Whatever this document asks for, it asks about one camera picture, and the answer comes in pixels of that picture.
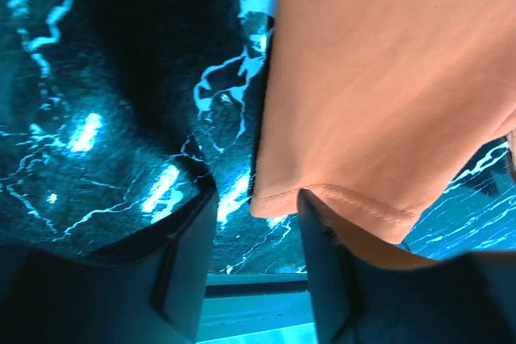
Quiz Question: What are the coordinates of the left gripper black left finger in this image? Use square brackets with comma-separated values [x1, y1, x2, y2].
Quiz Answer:
[1, 189, 218, 343]

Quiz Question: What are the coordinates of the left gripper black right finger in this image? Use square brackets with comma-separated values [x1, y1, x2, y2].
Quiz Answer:
[297, 190, 515, 343]

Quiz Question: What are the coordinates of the orange t-shirt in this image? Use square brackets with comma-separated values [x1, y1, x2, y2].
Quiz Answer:
[251, 0, 515, 270]

